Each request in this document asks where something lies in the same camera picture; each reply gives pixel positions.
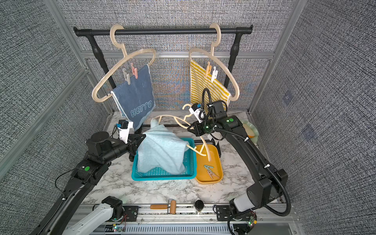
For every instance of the wooden handle roller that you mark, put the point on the wooden handle roller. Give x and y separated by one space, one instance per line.
170 206

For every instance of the light blue terry towel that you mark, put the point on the light blue terry towel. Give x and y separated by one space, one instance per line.
161 148

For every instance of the dark blue hello towel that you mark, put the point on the dark blue hello towel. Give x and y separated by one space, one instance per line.
136 100

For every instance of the pink clothespin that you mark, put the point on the pink clothespin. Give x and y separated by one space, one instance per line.
212 175

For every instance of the beige hanger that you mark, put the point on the beige hanger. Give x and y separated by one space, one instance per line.
204 151
212 56
125 58

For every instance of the white clothespin on blue towel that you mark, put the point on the white clothespin on blue towel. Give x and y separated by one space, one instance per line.
126 76

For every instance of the teal plastic basket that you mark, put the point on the teal plastic basket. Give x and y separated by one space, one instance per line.
158 174

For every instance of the pale green wavy plate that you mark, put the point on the pale green wavy plate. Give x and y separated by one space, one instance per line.
251 131

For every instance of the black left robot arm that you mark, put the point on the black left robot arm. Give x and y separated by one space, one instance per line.
102 150

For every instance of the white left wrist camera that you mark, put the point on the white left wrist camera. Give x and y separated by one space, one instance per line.
124 127

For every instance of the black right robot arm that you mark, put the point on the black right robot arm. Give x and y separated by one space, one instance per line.
269 188

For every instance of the small black lidded jar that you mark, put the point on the small black lidded jar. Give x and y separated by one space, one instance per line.
198 206

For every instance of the white right arm base mount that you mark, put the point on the white right arm base mount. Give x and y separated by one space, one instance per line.
241 204

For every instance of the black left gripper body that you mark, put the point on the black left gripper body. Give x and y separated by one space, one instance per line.
130 146

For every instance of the white clothespin on striped towel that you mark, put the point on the white clothespin on striped towel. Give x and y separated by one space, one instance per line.
214 74

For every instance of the salmon clothespin on blue towel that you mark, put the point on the salmon clothespin on blue towel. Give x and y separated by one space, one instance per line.
134 70

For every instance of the yellow striped towel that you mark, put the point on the yellow striped towel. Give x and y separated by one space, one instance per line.
199 82

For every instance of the black clothes rack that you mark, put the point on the black clothes rack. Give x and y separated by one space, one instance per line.
91 33

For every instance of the mint green clothespin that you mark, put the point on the mint green clothespin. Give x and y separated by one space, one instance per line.
208 167

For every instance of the yellow plastic tray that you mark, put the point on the yellow plastic tray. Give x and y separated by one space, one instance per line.
202 176

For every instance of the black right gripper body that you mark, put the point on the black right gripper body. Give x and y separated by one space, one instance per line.
206 128

